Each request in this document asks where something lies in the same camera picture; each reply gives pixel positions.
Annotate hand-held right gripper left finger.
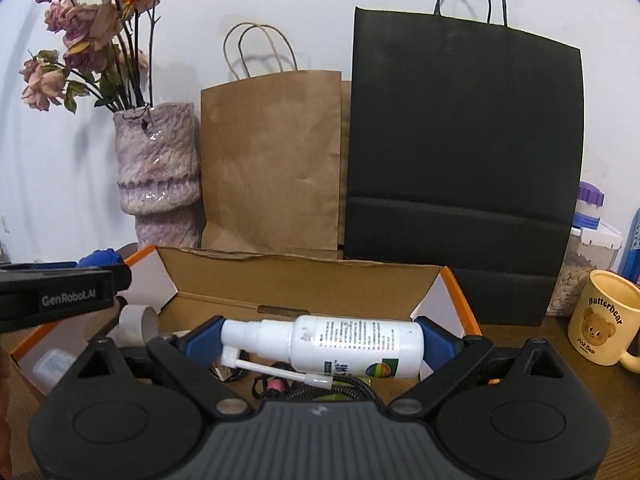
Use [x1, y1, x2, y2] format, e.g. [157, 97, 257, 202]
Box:
[72, 315, 253, 418]

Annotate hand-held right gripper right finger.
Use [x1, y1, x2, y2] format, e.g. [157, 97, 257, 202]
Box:
[387, 316, 568, 418]

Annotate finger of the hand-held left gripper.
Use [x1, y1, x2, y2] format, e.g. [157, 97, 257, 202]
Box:
[0, 259, 81, 272]
[111, 264, 133, 292]

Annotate white tape roll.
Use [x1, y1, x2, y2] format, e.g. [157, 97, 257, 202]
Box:
[118, 304, 161, 346]

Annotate translucent plastic box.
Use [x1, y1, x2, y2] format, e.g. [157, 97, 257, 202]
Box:
[32, 350, 76, 393]

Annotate white spray bottle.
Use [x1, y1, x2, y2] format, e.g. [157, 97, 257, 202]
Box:
[220, 314, 426, 390]

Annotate grey braided cable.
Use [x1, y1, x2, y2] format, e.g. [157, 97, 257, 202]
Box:
[250, 372, 378, 403]

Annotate red cardboard box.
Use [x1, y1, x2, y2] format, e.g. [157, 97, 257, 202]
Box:
[9, 244, 483, 396]

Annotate pink mottled ceramic vase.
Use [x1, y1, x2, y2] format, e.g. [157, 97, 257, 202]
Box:
[113, 102, 203, 251]

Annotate clear seed container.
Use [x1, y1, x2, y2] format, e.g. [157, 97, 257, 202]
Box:
[544, 225, 623, 318]

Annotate yellow bear mug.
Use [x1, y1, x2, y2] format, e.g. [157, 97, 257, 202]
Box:
[567, 269, 640, 375]

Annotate brown paper bag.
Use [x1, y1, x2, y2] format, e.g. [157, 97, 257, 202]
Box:
[200, 22, 353, 260]

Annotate black paper bag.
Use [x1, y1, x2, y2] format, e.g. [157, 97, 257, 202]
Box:
[339, 0, 586, 326]

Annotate purple lidded jar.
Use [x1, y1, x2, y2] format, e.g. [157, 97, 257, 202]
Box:
[572, 181, 606, 233]

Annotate blue drink can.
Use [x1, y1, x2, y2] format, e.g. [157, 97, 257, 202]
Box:
[619, 210, 640, 286]

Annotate dried pink flowers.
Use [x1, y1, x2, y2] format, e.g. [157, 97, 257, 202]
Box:
[19, 0, 162, 115]

